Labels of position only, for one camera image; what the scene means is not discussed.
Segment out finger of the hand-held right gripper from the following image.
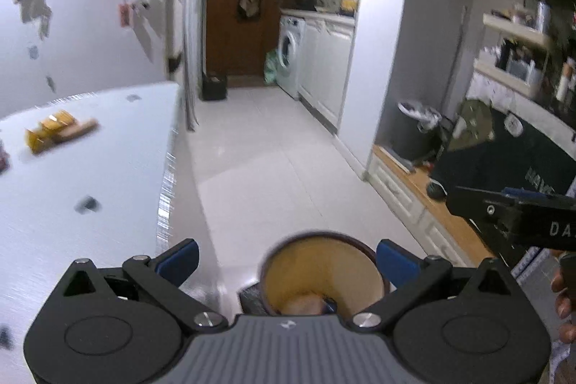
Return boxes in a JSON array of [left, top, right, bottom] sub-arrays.
[[500, 186, 559, 201], [445, 185, 519, 232]]

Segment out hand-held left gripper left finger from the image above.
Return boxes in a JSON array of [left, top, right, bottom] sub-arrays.
[[58, 238, 230, 331]]

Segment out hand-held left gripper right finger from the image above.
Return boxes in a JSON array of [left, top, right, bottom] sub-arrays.
[[351, 239, 528, 333]]

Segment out brown ceramic mug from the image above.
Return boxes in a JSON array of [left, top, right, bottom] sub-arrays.
[[258, 230, 390, 317]]

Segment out person's right hand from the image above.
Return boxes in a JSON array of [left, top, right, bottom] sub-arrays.
[[551, 269, 576, 344]]

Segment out black printed cloth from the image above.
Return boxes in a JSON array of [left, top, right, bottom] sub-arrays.
[[431, 98, 576, 265]]

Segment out small black round object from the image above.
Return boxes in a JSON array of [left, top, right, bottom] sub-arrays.
[[425, 180, 448, 200]]

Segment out white drawer cabinet wooden top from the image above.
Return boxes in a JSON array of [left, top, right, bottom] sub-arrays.
[[366, 143, 496, 273]]

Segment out olive green cloth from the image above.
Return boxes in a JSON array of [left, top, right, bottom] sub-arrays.
[[454, 98, 496, 152]]

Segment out grey flat board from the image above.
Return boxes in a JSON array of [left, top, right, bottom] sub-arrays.
[[391, 149, 418, 175]]

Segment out grey bin with white liner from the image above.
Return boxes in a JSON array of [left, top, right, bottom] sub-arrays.
[[397, 99, 445, 163]]

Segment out small black table item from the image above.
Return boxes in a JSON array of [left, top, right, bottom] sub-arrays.
[[74, 195, 101, 215]]

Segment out brown snack bar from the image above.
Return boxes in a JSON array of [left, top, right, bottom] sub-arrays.
[[54, 118, 99, 143]]

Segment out black floor box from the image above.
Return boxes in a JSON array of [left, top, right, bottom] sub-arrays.
[[201, 71, 228, 101]]

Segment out yellow fridge magnet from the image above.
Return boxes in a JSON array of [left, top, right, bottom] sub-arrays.
[[24, 110, 80, 154]]

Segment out white kitchen cabinets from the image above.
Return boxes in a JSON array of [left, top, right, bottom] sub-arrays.
[[297, 12, 357, 129]]

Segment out green plastic bag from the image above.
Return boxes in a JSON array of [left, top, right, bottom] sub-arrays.
[[263, 48, 282, 87]]

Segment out brown wooden door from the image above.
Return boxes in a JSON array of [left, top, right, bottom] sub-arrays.
[[206, 0, 292, 77]]

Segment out white refrigerator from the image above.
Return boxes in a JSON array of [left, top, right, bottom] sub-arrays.
[[166, 0, 201, 134]]

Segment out white washing machine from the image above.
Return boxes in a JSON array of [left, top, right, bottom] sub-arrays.
[[275, 14, 307, 99]]

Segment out white wall shelf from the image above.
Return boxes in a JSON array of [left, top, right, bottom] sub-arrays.
[[472, 12, 576, 98]]

